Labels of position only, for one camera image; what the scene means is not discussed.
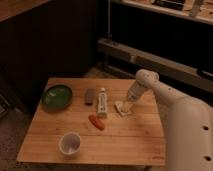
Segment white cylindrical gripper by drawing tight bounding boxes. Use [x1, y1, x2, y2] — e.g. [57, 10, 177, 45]
[122, 81, 148, 112]

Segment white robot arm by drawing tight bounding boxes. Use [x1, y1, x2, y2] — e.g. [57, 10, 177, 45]
[121, 69, 213, 171]

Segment white ceramic cup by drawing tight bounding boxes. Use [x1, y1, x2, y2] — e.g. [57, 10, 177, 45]
[58, 132, 81, 157]

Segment dark rectangular block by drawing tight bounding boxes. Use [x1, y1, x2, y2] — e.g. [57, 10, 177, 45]
[85, 88, 95, 105]

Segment wooden shelf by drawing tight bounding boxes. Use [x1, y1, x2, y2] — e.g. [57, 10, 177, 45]
[112, 0, 213, 26]

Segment white tube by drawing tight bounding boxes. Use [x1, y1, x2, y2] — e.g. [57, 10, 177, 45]
[97, 88, 108, 118]

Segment metal pole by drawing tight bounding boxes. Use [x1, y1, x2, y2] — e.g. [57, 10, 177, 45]
[107, 0, 111, 41]

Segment white sponge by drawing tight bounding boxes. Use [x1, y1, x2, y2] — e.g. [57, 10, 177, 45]
[115, 101, 131, 117]

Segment green bowl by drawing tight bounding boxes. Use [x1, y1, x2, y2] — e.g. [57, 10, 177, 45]
[41, 84, 73, 112]

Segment red carrot toy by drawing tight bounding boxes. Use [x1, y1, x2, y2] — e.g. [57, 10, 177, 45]
[89, 115, 105, 130]

